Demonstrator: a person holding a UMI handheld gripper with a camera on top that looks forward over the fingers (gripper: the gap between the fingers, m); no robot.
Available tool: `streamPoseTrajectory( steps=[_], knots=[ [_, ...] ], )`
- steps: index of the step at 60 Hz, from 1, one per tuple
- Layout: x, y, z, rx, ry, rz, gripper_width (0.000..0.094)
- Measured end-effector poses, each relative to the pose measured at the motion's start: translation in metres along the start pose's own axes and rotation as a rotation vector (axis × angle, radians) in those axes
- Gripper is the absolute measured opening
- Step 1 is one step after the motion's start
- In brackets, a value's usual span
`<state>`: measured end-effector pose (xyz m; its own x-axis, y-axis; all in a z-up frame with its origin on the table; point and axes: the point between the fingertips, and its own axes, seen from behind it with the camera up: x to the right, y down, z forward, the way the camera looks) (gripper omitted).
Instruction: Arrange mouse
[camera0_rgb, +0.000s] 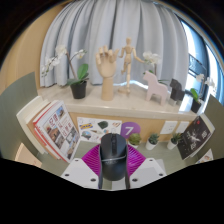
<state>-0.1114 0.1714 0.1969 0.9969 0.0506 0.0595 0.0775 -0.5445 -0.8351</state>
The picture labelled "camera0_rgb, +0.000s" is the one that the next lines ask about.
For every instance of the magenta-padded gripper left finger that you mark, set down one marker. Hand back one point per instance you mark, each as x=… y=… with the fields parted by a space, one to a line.
x=81 y=168

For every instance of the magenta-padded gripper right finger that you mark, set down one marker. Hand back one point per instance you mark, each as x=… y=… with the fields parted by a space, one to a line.
x=143 y=168

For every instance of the black computer mouse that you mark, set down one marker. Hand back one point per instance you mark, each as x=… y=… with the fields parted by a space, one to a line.
x=113 y=156

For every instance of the succulent in white pot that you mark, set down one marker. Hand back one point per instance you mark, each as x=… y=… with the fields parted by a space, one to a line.
x=135 y=139
x=172 y=143
x=151 y=143

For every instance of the white illustrated sticker sheet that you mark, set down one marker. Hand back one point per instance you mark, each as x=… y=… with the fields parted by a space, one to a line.
x=91 y=128

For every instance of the purple round numeral sticker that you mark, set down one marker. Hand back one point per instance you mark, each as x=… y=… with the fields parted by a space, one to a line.
x=130 y=128

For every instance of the black cover book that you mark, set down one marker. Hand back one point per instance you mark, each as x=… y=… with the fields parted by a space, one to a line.
x=194 y=138

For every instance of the brown cover book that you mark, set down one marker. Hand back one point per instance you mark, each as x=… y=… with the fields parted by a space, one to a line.
x=33 y=131

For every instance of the light wood desk shelf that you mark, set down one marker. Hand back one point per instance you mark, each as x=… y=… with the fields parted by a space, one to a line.
x=133 y=106

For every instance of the thick white book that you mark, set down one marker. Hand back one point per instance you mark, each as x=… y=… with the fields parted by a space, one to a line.
x=28 y=111

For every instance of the white orchid in black pot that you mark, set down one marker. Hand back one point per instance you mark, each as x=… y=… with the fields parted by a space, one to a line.
x=79 y=89

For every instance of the pink horse figurine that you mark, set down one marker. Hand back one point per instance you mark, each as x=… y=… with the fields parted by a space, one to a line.
x=156 y=89

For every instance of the green plant in black pot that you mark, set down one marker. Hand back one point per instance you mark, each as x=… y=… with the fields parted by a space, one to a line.
x=196 y=106

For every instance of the black horse figurine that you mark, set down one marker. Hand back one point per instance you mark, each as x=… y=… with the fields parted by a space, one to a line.
x=176 y=90

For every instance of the wooden hand model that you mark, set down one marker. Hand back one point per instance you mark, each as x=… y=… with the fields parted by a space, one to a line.
x=107 y=73

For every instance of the wooden artist mannequin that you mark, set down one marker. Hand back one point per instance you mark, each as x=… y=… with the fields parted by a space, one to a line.
x=128 y=60

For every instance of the grey curtain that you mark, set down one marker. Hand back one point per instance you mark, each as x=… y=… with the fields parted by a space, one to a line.
x=100 y=30

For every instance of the white wall socket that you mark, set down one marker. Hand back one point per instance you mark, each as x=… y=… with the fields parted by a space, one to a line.
x=168 y=127

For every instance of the window with dark frame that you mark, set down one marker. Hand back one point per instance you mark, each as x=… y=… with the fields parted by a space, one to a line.
x=200 y=53

